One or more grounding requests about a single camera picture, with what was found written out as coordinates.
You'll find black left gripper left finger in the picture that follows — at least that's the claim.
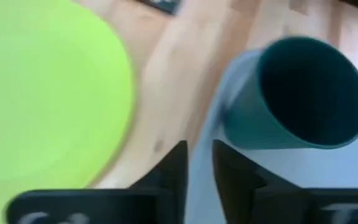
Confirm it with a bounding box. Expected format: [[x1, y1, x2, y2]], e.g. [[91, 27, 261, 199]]
[[4, 139, 188, 224]]

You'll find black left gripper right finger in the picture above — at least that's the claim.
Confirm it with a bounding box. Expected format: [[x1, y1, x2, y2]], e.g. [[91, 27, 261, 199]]
[[212, 139, 358, 224]]

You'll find dark teal plastic cup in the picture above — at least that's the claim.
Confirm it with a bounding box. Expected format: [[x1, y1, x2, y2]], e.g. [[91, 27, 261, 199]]
[[221, 35, 358, 151]]

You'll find lime green plate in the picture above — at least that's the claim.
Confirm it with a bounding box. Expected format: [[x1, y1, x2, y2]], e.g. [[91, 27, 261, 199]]
[[0, 0, 136, 224]]

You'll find grey plastic tray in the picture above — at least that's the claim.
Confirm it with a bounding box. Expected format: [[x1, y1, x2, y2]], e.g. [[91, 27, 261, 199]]
[[185, 49, 358, 224]]

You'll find illustrated dark booklet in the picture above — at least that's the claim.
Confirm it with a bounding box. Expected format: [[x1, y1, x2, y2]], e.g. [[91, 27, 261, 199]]
[[135, 0, 181, 16]]

